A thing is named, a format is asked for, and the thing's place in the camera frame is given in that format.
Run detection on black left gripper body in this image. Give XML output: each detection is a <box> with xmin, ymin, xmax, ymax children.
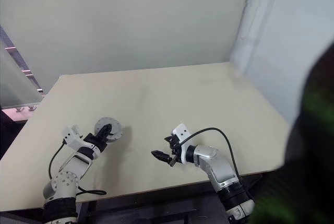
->
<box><xmin>83</xmin><ymin>133</ymin><xmax>108</xmax><ymax>154</ymax></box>

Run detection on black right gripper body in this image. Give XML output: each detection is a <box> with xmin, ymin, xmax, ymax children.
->
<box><xmin>168</xmin><ymin>136</ymin><xmax>184</xmax><ymax>164</ymax></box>

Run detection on frosted glass panel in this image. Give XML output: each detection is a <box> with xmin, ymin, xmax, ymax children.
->
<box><xmin>0</xmin><ymin>40</ymin><xmax>44</xmax><ymax>109</ymax></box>

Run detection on dark blurry foreground shape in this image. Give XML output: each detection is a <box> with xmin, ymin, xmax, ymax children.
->
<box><xmin>249</xmin><ymin>38</ymin><xmax>334</xmax><ymax>224</ymax></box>

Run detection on white fabric backdrop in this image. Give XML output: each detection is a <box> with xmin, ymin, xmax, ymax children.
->
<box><xmin>229</xmin><ymin>0</ymin><xmax>334</xmax><ymax>124</ymax></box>

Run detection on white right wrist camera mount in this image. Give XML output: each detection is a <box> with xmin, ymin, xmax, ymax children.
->
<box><xmin>171</xmin><ymin>123</ymin><xmax>191</xmax><ymax>166</ymax></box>

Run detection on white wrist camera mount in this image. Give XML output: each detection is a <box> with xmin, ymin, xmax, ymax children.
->
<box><xmin>171</xmin><ymin>123</ymin><xmax>191</xmax><ymax>166</ymax></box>
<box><xmin>62</xmin><ymin>124</ymin><xmax>101</xmax><ymax>160</ymax></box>

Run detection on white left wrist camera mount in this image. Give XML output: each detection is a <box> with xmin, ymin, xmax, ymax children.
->
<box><xmin>62</xmin><ymin>124</ymin><xmax>101</xmax><ymax>160</ymax></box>

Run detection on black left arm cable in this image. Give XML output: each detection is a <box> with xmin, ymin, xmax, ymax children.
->
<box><xmin>48</xmin><ymin>139</ymin><xmax>108</xmax><ymax>197</ymax></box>

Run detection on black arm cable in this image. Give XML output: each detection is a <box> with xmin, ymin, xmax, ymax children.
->
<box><xmin>48</xmin><ymin>139</ymin><xmax>108</xmax><ymax>197</ymax></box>
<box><xmin>175</xmin><ymin>127</ymin><xmax>242</xmax><ymax>182</ymax></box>

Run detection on black table frame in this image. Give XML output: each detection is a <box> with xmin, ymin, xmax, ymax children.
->
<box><xmin>0</xmin><ymin>173</ymin><xmax>264</xmax><ymax>224</ymax></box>

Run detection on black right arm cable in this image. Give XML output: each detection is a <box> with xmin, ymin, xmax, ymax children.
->
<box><xmin>175</xmin><ymin>127</ymin><xmax>242</xmax><ymax>182</ymax></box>

